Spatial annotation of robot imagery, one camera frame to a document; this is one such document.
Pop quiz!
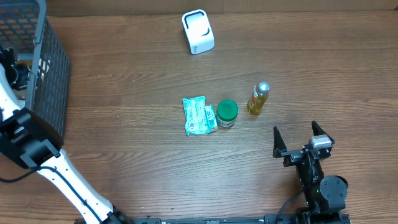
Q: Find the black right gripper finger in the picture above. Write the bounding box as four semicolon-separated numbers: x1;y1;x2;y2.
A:
272;126;287;158
312;121;326;136

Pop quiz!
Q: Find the yellow bottle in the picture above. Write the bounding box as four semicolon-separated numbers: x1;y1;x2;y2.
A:
247;82;270;115

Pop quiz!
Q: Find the green lid jar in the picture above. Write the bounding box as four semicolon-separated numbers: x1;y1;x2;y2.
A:
216;100;239;128

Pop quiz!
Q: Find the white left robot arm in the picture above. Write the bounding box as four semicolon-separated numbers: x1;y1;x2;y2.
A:
1;49;131;223

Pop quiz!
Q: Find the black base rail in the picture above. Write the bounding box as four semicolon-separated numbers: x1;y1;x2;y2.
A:
131;214;351;224

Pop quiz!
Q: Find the white barcode scanner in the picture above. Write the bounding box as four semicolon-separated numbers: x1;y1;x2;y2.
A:
182;9;215;55

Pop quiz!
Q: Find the teal tissue pack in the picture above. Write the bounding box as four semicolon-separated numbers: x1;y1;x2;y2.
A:
205;105;218;132

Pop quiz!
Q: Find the light blue wipes pack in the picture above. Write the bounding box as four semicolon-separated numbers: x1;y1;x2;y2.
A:
182;96;210;136

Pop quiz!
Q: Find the dark grey plastic basket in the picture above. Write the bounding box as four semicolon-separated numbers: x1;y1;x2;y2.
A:
1;0;70;136

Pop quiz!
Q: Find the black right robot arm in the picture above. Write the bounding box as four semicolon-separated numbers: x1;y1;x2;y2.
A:
273;121;351;224

